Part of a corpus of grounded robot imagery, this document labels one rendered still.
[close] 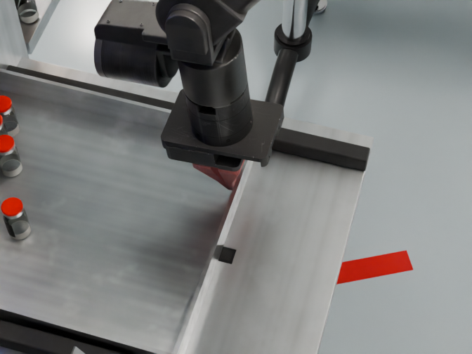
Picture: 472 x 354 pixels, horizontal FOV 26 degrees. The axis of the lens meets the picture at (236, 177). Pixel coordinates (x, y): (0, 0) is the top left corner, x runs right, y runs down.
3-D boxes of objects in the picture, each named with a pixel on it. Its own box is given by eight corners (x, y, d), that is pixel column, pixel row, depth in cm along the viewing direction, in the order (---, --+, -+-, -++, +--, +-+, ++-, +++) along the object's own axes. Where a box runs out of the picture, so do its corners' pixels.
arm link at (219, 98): (229, 66, 83) (249, 17, 86) (149, 53, 84) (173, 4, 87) (237, 120, 88) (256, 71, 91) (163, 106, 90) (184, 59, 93)
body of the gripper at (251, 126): (184, 99, 99) (172, 46, 93) (286, 117, 96) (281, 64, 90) (161, 152, 95) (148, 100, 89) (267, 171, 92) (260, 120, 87)
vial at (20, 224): (5, 237, 101) (-4, 213, 97) (14, 218, 102) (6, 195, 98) (25, 242, 100) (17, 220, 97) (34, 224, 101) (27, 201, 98)
